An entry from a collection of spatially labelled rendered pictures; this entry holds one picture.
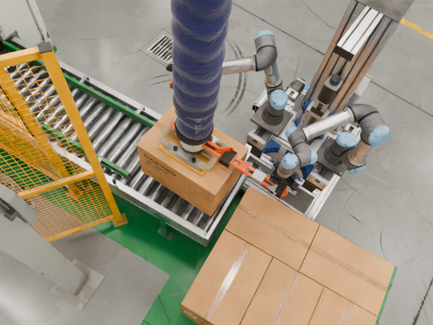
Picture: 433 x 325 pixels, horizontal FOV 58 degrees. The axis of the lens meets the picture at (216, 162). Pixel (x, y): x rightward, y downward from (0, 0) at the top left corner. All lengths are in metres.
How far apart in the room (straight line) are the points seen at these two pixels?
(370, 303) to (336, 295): 0.24
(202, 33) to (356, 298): 2.14
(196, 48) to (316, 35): 3.37
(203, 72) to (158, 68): 2.57
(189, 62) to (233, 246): 1.56
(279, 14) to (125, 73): 1.96
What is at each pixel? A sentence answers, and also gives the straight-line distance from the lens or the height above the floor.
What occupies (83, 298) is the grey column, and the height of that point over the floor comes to 0.01.
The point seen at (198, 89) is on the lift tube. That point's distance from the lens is 1.83.
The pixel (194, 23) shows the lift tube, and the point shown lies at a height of 2.23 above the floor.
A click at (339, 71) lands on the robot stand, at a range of 2.42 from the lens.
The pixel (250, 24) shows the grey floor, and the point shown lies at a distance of 4.82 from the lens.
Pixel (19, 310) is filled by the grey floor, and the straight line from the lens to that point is 3.54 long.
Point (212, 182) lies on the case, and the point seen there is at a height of 1.09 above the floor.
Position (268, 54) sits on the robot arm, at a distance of 2.27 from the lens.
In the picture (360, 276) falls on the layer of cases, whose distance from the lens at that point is 3.07.
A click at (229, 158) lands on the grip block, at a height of 1.23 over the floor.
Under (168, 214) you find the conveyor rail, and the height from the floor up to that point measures 0.59.
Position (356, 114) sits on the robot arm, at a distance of 2.19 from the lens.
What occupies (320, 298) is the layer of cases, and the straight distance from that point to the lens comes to 2.94.
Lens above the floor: 3.30
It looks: 63 degrees down
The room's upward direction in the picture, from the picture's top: 11 degrees clockwise
